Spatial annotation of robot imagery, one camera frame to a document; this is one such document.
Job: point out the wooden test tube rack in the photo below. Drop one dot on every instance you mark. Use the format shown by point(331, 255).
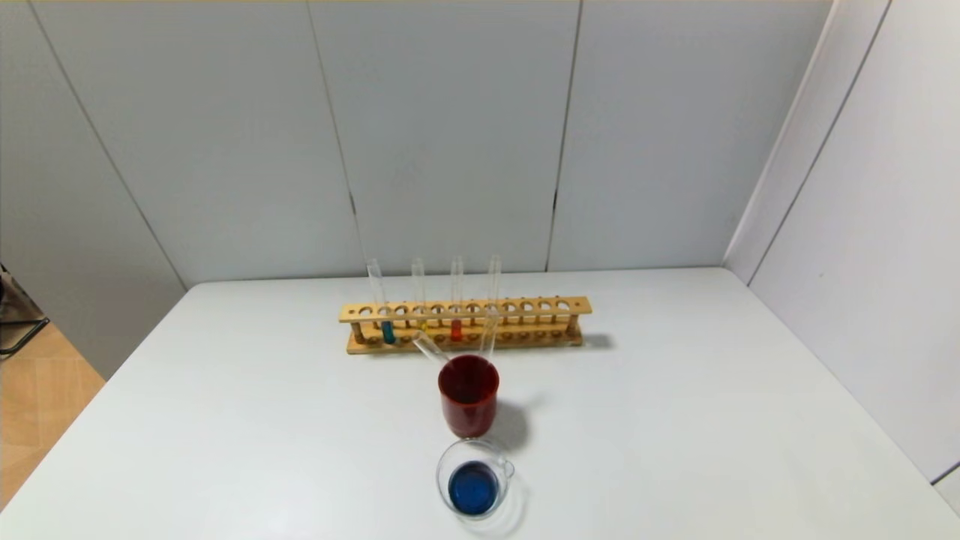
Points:
point(525, 307)

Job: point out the clear glass beaker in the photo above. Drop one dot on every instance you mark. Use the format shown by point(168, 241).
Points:
point(474, 484)

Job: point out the black metal stand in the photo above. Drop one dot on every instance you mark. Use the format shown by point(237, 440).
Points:
point(15, 322)

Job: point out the test tube with yellow liquid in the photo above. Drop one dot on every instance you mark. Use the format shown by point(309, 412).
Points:
point(419, 292)
point(493, 285)

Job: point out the red plastic cup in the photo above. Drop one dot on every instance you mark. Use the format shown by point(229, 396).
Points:
point(469, 401)

